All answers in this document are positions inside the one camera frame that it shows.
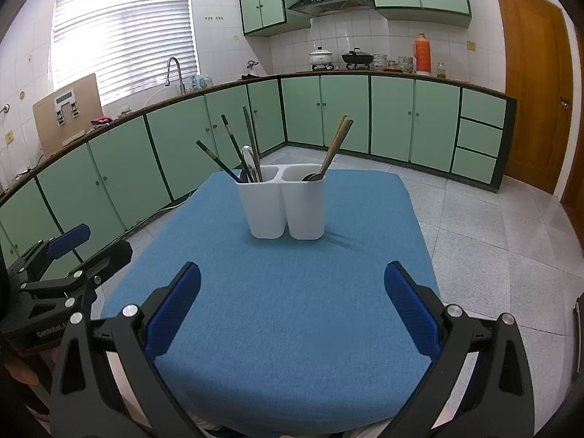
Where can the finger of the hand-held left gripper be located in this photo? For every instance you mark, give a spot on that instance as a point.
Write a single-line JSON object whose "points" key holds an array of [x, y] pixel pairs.
{"points": [[114, 255], [68, 239]]}

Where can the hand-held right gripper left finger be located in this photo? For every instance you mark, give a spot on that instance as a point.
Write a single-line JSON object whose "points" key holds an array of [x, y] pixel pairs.
{"points": [[175, 310]]}

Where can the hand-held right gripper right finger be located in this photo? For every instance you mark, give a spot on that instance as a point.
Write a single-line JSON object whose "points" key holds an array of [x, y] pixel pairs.
{"points": [[410, 310]]}

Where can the white double utensil holder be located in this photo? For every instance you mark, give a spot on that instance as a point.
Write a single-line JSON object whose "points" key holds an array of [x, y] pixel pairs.
{"points": [[301, 210]]}

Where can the black spoon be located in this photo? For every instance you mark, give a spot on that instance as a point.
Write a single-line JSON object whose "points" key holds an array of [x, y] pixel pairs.
{"points": [[311, 177]]}

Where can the person's left hand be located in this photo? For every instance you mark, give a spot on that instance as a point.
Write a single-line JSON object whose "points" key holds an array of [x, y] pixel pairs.
{"points": [[20, 369]]}

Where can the blue tablecloth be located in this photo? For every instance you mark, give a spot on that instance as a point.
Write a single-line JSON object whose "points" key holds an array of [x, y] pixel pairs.
{"points": [[273, 305]]}

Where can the red cloth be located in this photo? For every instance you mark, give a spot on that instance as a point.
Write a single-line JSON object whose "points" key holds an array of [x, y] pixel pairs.
{"points": [[100, 121]]}

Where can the cardboard box with label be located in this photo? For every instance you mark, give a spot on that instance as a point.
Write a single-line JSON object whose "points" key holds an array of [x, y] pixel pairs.
{"points": [[68, 114]]}

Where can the silver metal spoon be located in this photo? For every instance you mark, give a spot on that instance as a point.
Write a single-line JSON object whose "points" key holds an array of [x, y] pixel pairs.
{"points": [[247, 153]]}

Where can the dark framed object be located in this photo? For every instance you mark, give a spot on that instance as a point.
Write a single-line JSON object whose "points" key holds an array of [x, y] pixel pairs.
{"points": [[577, 337]]}

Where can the green lower cabinets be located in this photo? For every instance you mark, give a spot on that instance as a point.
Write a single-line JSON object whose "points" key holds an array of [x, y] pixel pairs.
{"points": [[392, 118]]}

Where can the bottles beside sink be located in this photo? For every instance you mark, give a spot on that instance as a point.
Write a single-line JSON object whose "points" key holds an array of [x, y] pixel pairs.
{"points": [[200, 83]]}

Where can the metal kitchen faucet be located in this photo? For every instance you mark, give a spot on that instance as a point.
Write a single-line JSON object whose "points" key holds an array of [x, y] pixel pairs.
{"points": [[175, 70]]}

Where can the brown wooden door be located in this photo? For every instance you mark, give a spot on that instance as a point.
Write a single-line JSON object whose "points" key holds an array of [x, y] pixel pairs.
{"points": [[534, 86], [576, 191]]}

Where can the white window blinds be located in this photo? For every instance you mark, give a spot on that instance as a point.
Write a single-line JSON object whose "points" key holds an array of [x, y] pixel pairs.
{"points": [[127, 32]]}

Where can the small kettle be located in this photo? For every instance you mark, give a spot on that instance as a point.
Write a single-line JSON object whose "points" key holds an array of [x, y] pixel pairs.
{"points": [[252, 68]]}

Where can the glass jar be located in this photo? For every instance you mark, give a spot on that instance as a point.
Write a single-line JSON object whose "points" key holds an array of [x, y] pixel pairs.
{"points": [[440, 70]]}

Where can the patterned bowl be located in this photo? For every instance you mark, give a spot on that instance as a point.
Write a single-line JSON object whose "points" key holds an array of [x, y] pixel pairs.
{"points": [[405, 64]]}

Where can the stack of bowls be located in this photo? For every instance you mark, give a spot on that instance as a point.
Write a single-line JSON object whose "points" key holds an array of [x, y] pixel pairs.
{"points": [[380, 61]]}

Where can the orange thermos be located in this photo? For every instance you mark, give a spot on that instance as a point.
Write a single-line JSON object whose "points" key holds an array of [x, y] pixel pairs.
{"points": [[422, 54]]}

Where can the black wok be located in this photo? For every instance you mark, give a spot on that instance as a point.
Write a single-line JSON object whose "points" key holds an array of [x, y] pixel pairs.
{"points": [[357, 58]]}

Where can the white lidded pot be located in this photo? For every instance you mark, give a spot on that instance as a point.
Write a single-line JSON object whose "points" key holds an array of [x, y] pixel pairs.
{"points": [[321, 58]]}

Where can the range hood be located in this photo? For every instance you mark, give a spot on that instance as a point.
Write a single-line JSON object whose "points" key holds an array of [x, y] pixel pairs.
{"points": [[328, 2]]}

